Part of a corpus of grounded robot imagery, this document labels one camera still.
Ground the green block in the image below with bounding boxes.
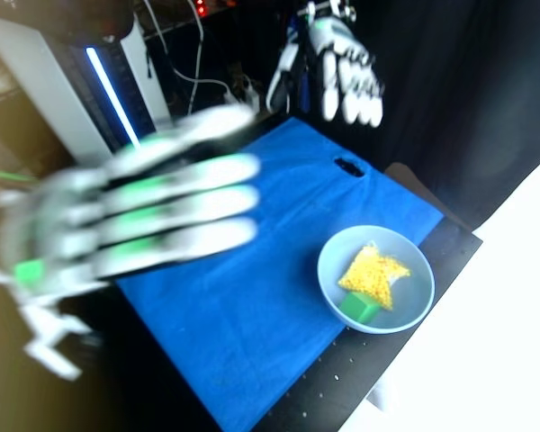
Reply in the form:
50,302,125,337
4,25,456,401
339,290,382,325

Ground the yellow bead bag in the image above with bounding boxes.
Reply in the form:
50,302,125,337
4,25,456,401
337,242,413,311

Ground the blue cloth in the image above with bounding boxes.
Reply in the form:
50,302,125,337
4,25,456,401
116,116,446,432

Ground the white tower with blue light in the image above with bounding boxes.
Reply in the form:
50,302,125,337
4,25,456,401
0,13,168,167

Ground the white power strip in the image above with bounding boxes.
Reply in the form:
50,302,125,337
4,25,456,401
224,74,260,109

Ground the light blue bowl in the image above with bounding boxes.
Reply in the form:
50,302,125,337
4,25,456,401
317,224,436,335

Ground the green cable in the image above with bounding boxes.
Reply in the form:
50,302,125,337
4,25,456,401
0,168,37,184

